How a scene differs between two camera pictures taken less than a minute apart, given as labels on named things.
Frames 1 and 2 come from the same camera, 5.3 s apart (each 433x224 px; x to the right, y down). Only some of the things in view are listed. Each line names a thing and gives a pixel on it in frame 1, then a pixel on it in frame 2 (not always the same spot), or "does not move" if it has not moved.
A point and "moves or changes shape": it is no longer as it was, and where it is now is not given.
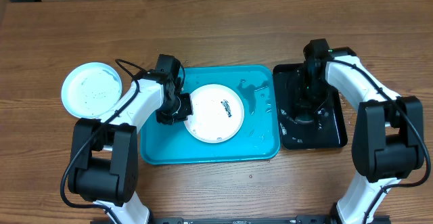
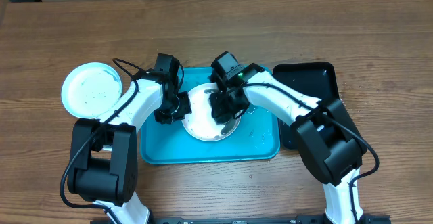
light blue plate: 91,90 does not move
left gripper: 187,109 does not move
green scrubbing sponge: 304,118 moves or changes shape
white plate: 218,114 does not move
